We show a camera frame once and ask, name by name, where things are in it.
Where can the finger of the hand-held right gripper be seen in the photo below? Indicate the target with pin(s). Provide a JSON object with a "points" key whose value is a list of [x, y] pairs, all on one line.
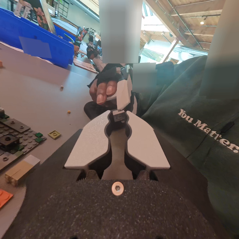
{"points": [[135, 105], [124, 93]]}

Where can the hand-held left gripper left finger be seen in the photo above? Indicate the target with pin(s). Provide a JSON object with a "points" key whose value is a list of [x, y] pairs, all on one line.
{"points": [[87, 145]]}

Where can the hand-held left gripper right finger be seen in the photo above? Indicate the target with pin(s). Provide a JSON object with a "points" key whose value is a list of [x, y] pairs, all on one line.
{"points": [[147, 147]]}

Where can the grey square toy brick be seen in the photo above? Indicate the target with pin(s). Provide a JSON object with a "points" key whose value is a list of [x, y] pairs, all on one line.
{"points": [[119, 117]]}

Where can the olive square toy tile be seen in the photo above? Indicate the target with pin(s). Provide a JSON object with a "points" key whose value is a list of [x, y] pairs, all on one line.
{"points": [[54, 134]]}

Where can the toy brick building model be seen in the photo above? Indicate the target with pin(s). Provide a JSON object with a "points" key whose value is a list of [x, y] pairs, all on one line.
{"points": [[16, 134]]}

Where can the person's right hand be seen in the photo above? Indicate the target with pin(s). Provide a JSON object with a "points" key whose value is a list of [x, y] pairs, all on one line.
{"points": [[101, 89]]}

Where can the person's dark green hoodie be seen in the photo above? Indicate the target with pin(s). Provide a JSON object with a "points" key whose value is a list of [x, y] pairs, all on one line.
{"points": [[186, 149]]}

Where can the flat printed booklet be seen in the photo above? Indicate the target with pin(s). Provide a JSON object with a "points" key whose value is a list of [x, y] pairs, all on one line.
{"points": [[84, 65]]}

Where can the green plant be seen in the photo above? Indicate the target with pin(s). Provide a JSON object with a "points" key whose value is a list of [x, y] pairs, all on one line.
{"points": [[78, 39]]}

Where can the tan white toy brick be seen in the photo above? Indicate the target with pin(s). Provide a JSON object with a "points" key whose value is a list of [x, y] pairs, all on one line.
{"points": [[20, 170]]}

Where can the printed instruction booklets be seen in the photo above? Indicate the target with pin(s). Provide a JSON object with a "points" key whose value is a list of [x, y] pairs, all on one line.
{"points": [[37, 15]]}

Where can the blue plastic bin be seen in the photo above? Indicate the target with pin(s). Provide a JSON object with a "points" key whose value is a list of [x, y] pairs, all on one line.
{"points": [[15, 28]]}

